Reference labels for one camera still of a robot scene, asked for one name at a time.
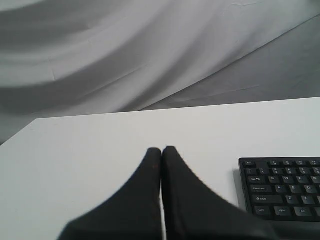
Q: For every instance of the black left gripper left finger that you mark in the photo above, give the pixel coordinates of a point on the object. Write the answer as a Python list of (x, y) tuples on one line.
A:
[(132, 213)]

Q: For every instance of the black computer keyboard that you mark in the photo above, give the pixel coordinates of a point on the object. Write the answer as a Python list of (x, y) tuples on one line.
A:
[(281, 188)]

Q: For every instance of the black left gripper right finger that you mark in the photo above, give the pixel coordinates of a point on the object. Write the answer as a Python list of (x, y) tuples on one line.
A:
[(192, 211)]

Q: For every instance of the white backdrop cloth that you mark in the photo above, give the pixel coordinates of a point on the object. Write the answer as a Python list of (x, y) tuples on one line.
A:
[(63, 58)]

